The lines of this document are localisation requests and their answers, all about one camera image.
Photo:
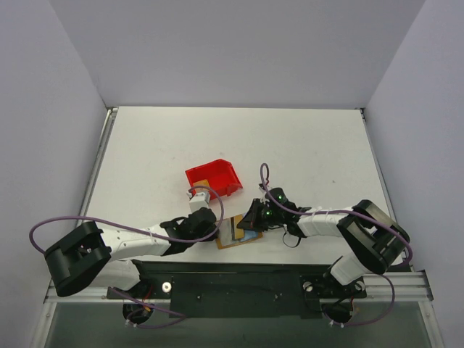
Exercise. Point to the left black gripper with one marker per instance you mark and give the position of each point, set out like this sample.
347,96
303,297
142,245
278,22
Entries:
212,232

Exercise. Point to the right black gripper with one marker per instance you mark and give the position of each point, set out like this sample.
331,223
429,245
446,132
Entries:
259,212

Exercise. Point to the orange credit card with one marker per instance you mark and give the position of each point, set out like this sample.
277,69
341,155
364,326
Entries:
202,184
237,233

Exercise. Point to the red plastic bin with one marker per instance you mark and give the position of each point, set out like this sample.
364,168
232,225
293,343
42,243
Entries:
221,176

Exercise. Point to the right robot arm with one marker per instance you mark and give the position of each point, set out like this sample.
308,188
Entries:
375,240

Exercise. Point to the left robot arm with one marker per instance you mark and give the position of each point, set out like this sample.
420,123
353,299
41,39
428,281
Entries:
75,261

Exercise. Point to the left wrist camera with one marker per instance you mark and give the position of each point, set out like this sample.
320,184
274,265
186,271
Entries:
200,198

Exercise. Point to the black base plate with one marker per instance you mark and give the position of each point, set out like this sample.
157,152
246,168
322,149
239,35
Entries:
240,290

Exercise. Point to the aluminium frame rail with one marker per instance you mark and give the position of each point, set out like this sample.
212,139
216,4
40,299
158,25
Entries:
408,287

